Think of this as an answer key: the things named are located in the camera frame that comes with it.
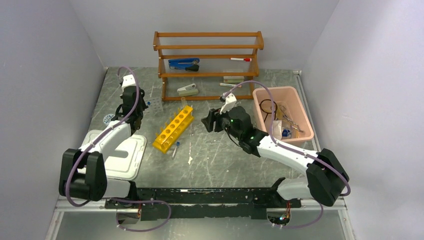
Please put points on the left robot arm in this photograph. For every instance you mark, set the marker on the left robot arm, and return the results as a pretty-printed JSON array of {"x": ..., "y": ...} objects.
[{"x": 82, "y": 175}]

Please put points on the clear plastic bag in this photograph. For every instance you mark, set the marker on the clear plastic bag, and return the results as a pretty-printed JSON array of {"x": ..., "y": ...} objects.
[{"x": 277, "y": 129}]

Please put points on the blue black clamp tool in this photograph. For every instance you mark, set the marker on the blue black clamp tool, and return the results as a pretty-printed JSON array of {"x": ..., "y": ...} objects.
[{"x": 185, "y": 64}]

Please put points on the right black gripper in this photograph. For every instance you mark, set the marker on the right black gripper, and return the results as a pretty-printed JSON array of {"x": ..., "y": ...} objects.
[{"x": 208, "y": 120}]

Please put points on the clear well plate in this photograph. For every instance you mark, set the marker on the clear well plate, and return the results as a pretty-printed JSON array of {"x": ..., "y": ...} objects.
[{"x": 154, "y": 106}]

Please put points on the pink plastic bin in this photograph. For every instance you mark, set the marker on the pink plastic bin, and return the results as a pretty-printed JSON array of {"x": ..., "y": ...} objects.
[{"x": 288, "y": 97}]

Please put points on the white green box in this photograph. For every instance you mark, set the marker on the white green box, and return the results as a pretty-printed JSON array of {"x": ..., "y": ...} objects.
[{"x": 233, "y": 79}]

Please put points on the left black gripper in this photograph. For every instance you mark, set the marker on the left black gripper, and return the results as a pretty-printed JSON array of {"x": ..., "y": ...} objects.
[{"x": 143, "y": 105}]

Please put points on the orange white pen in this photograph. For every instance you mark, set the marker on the orange white pen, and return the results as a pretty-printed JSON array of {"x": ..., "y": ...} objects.
[{"x": 229, "y": 85}]

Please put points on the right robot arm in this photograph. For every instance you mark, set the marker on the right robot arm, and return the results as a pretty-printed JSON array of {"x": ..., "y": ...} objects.
[{"x": 325, "y": 178}]

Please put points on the blue hexagonal base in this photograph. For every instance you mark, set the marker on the blue hexagonal base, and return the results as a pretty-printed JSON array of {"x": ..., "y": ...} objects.
[{"x": 287, "y": 133}]

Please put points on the metal crucible tongs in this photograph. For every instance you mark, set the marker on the metal crucible tongs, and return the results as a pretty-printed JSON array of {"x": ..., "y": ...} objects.
[{"x": 282, "y": 110}]

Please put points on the red white marker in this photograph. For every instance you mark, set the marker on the red white marker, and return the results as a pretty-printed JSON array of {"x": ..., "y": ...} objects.
[{"x": 247, "y": 59}]

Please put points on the blue white tape roll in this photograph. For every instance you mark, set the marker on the blue white tape roll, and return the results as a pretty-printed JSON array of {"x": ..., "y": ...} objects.
[{"x": 108, "y": 118}]

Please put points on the wooden shelf rack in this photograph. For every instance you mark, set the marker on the wooden shelf rack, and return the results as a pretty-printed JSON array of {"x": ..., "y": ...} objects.
[{"x": 214, "y": 49}]

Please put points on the large clear glass tube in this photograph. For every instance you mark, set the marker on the large clear glass tube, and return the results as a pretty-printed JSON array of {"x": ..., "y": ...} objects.
[{"x": 183, "y": 102}]

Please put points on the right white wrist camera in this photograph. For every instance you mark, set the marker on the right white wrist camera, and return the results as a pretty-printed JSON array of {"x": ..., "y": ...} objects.
[{"x": 229, "y": 102}]

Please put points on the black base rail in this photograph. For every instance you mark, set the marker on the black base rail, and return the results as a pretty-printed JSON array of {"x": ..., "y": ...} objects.
[{"x": 198, "y": 203}]

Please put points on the blue capped test tubes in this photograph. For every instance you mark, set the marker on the blue capped test tubes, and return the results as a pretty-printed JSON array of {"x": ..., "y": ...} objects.
[{"x": 175, "y": 150}]

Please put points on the white plastic lid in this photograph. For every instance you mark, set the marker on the white plastic lid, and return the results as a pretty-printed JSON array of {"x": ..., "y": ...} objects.
[{"x": 122, "y": 154}]

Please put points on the white stapler on block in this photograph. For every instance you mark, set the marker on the white stapler on block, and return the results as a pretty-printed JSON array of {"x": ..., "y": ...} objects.
[{"x": 188, "y": 90}]

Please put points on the yellow test tube rack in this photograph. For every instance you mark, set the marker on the yellow test tube rack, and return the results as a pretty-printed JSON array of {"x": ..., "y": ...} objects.
[{"x": 173, "y": 130}]

